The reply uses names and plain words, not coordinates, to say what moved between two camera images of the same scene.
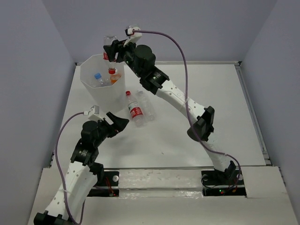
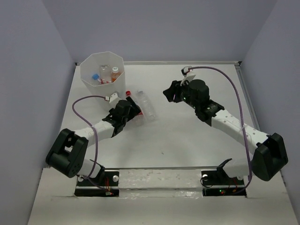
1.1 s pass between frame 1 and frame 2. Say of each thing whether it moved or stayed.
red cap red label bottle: stayed
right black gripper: moved
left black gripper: moved
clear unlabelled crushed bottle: stayed
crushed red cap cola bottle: moved
